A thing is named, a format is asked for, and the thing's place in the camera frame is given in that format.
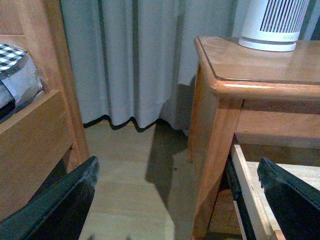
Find wooden nightstand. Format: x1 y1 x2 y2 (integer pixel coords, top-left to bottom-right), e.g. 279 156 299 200
188 36 320 240

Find grey curtain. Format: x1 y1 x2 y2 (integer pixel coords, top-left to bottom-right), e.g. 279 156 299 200
59 0 249 134

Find white slatted air purifier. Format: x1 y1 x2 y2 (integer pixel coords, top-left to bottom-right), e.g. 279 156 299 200
238 0 309 52

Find black white checkered bedding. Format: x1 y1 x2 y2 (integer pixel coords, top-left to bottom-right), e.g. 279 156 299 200
0 42 43 123

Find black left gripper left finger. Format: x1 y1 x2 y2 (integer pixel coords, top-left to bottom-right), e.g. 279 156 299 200
0 156 100 240

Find black drawer slide rail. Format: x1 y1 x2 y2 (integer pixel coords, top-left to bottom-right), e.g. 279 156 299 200
226 154 256 240

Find wooden drawer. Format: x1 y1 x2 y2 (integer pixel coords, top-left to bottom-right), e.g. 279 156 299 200
228 144 320 240

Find wooden bed frame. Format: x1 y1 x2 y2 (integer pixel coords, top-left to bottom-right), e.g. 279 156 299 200
0 0 89 219

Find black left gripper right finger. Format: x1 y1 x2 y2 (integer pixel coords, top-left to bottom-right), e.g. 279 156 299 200
257 158 320 240

